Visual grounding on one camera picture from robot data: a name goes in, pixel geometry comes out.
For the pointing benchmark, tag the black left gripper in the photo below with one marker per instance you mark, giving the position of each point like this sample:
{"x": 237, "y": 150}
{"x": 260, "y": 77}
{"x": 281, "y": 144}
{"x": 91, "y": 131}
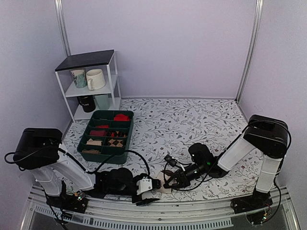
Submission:
{"x": 140, "y": 203}

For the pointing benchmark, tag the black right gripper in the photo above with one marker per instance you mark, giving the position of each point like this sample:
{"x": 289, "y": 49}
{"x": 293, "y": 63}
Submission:
{"x": 182, "y": 180}

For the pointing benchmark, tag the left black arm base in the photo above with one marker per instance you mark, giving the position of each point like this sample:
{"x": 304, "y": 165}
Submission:
{"x": 76, "y": 202}

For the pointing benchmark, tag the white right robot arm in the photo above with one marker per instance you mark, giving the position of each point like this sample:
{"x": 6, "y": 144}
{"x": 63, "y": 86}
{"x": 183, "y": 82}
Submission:
{"x": 270, "y": 137}

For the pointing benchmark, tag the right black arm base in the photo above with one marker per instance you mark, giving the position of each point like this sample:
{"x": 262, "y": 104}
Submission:
{"x": 251, "y": 202}

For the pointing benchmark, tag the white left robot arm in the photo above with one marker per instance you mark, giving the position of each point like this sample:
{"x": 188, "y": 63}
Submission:
{"x": 66, "y": 182}

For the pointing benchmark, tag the floral table mat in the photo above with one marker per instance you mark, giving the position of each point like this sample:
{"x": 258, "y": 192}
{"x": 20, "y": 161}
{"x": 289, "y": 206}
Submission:
{"x": 170, "y": 126}

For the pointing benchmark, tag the argyle rolled sock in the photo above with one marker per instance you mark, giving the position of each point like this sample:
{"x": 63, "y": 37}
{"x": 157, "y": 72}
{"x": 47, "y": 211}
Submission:
{"x": 117, "y": 134}
{"x": 119, "y": 143}

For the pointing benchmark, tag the green divided organizer tray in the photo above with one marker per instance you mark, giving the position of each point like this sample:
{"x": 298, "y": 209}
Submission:
{"x": 105, "y": 117}

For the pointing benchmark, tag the tan rolled sock front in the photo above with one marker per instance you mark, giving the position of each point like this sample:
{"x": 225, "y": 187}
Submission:
{"x": 90, "y": 151}

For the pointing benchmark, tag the beige rolled sock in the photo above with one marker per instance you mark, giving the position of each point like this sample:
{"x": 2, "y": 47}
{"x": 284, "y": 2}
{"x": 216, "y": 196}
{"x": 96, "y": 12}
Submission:
{"x": 94, "y": 142}

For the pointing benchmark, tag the red rolled sock back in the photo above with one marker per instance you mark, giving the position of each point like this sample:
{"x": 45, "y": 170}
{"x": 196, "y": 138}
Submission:
{"x": 121, "y": 117}

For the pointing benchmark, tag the red rolled sock middle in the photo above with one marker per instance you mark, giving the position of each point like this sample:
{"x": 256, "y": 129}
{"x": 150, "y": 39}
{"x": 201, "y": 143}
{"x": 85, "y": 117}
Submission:
{"x": 102, "y": 126}

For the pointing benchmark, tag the dark red rolled sock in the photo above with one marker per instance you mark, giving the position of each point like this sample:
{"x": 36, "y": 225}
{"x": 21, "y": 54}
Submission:
{"x": 98, "y": 133}

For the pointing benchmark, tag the pale green mug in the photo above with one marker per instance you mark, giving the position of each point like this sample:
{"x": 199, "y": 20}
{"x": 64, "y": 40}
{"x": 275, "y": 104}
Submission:
{"x": 102, "y": 101}

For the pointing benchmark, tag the black mug with lettering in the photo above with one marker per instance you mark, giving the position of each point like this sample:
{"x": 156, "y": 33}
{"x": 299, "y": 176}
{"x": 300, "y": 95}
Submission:
{"x": 87, "y": 103}

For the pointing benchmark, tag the cream ceramic mug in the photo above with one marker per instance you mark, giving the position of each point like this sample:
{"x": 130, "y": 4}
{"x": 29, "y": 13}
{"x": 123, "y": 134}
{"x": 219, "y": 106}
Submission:
{"x": 95, "y": 79}

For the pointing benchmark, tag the white shelf with black top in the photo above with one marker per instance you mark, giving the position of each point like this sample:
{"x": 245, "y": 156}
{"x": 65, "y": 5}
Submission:
{"x": 105, "y": 60}

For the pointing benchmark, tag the teal patterned mug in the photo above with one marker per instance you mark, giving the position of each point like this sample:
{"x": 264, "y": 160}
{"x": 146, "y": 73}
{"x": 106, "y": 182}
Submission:
{"x": 79, "y": 78}

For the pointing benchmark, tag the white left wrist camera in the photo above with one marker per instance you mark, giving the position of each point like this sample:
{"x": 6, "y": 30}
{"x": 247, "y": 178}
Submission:
{"x": 144, "y": 185}

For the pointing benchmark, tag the aluminium front rail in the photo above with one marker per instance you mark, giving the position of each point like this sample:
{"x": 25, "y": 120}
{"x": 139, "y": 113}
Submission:
{"x": 207, "y": 209}

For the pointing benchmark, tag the right aluminium corner post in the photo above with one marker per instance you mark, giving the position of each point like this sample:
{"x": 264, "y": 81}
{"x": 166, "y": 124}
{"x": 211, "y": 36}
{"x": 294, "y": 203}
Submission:
{"x": 251, "y": 49}

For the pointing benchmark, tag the aluminium corner post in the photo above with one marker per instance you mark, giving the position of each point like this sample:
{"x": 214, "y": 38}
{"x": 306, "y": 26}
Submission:
{"x": 251, "y": 49}
{"x": 62, "y": 26}

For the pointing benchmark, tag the left aluminium corner post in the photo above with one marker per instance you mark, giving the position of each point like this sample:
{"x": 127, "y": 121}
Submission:
{"x": 62, "y": 26}

